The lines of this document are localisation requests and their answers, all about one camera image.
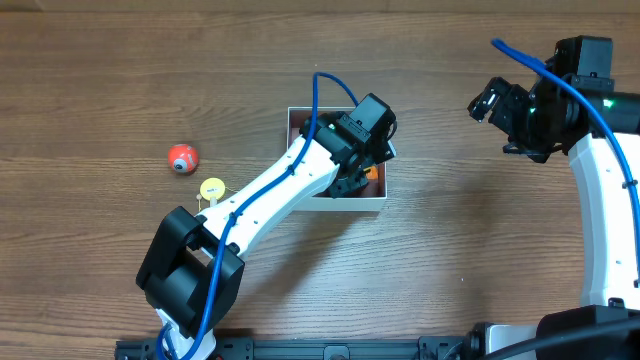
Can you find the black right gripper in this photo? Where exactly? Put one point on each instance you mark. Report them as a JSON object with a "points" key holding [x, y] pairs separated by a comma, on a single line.
{"points": [[501, 105]]}

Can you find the white and yellow duck plush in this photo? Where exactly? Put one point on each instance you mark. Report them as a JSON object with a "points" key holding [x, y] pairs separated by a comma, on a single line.
{"points": [[372, 173]]}

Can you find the yellow wooden rattle drum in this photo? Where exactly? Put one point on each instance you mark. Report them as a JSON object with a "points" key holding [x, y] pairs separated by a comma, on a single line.
{"points": [[211, 192]]}

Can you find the red ball with eye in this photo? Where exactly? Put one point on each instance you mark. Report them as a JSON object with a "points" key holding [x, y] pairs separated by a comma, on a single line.
{"points": [[183, 158]]}

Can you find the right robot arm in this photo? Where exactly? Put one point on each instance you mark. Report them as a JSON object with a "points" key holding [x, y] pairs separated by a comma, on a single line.
{"points": [[598, 130]]}

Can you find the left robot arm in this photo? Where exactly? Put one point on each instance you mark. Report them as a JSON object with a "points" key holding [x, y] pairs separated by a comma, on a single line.
{"points": [[192, 270]]}

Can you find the white box with pink interior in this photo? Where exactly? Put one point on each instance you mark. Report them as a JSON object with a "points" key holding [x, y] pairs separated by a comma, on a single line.
{"points": [[370, 199]]}

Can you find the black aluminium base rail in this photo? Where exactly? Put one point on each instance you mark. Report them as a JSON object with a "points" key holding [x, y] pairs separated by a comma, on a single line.
{"points": [[422, 348]]}

